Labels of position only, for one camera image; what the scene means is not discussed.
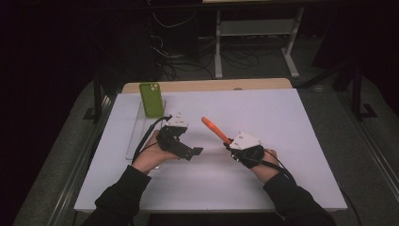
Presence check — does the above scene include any white metal desk frame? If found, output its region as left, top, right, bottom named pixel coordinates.
left=214, top=7, right=306, bottom=80

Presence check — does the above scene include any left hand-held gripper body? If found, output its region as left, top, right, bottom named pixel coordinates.
left=156, top=112, right=194, bottom=162

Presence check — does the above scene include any orange phone case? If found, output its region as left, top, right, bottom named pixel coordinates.
left=200, top=116, right=233, bottom=146

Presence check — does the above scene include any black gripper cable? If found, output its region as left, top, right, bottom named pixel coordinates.
left=240, top=149, right=296, bottom=184
left=131, top=115, right=173, bottom=165

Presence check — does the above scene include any clear plastic rack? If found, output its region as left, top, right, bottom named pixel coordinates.
left=124, top=99, right=168, bottom=162

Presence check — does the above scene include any person's left hand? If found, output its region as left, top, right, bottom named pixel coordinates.
left=131, top=129, right=180, bottom=175

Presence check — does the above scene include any person's right hand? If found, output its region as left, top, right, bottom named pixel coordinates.
left=250, top=149, right=280, bottom=185

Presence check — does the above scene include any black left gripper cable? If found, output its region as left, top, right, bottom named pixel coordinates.
left=131, top=115, right=173, bottom=165

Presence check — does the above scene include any black metal stand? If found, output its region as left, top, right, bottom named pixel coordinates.
left=82, top=74, right=105, bottom=124
left=350, top=61, right=379, bottom=122

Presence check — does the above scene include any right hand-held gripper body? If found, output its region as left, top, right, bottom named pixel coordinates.
left=225, top=131, right=266, bottom=170

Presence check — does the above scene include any light wooden table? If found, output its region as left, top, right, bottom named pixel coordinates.
left=120, top=77, right=294, bottom=94

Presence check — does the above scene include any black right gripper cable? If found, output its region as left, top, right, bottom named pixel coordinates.
left=240, top=149, right=296, bottom=184

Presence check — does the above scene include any green cartoon phone case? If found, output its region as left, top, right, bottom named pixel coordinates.
left=138, top=82, right=165, bottom=119

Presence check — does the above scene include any tangle of floor cables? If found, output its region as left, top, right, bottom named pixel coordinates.
left=150, top=8, right=262, bottom=81

